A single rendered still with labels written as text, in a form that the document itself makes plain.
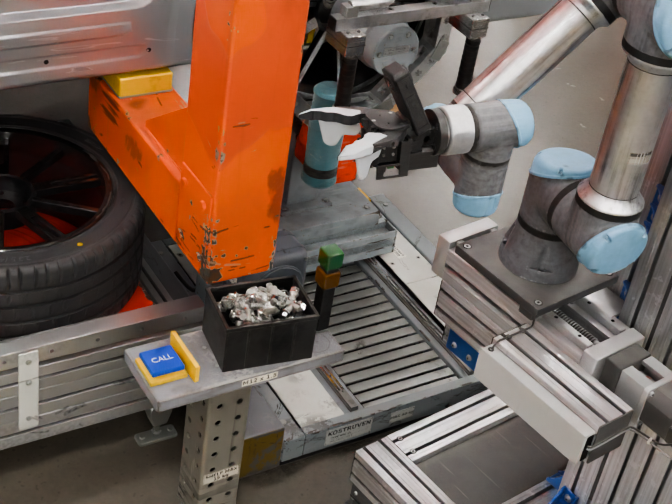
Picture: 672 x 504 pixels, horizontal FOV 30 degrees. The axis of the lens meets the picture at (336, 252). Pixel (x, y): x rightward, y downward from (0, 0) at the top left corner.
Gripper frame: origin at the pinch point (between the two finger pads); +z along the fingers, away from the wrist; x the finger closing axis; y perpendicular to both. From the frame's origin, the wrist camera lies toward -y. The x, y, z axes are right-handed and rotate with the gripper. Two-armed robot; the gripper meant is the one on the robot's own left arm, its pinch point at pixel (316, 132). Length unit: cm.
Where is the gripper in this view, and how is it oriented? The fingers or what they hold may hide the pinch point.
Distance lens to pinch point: 181.9
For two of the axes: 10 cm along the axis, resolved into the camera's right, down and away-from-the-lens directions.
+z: -9.2, 1.4, -3.8
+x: -3.9, -4.8, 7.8
